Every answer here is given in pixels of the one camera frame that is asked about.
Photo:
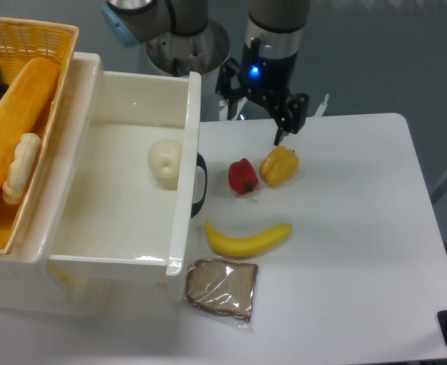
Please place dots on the white drawer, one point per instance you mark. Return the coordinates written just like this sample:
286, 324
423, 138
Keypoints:
119, 222

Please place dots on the yellow wicker basket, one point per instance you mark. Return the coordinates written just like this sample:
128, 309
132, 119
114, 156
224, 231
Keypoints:
20, 41

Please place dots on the red bell pepper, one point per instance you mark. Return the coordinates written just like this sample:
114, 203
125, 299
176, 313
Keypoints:
242, 177

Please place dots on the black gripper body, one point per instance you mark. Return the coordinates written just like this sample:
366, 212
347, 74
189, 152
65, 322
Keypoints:
266, 69

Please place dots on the yellow bell pepper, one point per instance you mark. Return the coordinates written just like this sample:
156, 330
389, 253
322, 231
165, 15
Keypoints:
279, 166

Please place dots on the orange baguette loaf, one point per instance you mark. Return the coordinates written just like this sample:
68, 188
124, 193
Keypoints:
22, 105

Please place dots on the yellow banana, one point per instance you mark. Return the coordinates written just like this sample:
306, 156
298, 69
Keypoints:
248, 246

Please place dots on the bread slice in plastic bag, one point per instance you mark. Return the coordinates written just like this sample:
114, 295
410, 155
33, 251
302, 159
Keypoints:
222, 290

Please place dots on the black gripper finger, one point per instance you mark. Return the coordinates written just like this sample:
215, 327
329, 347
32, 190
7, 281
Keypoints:
289, 113
230, 85

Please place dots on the white drawer cabinet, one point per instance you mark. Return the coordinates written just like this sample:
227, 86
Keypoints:
28, 279

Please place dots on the pale twisted bread roll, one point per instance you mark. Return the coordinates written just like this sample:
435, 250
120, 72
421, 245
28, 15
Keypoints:
20, 169

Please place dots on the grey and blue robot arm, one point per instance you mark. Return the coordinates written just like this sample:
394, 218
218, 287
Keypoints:
136, 22

